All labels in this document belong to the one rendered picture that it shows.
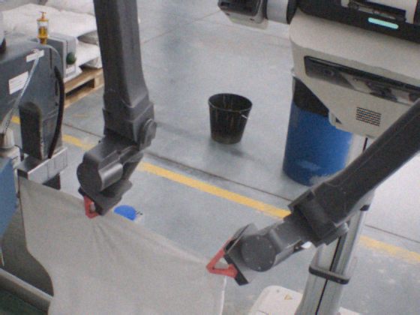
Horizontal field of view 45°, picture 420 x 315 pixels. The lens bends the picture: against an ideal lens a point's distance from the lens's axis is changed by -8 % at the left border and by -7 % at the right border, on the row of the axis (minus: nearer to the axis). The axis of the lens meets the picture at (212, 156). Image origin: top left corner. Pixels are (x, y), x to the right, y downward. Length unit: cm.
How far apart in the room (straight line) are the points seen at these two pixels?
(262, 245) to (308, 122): 237
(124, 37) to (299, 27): 45
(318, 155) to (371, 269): 81
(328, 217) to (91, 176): 38
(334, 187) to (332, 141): 241
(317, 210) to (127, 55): 36
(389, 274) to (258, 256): 205
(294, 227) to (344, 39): 45
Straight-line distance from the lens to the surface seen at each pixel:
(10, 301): 188
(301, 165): 325
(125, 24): 77
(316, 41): 110
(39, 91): 116
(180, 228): 281
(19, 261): 196
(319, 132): 312
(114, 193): 99
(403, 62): 108
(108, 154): 89
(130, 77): 84
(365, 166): 69
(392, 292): 269
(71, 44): 121
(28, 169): 122
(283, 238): 76
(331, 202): 76
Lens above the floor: 169
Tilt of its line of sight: 29 degrees down
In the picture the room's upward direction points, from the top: 6 degrees clockwise
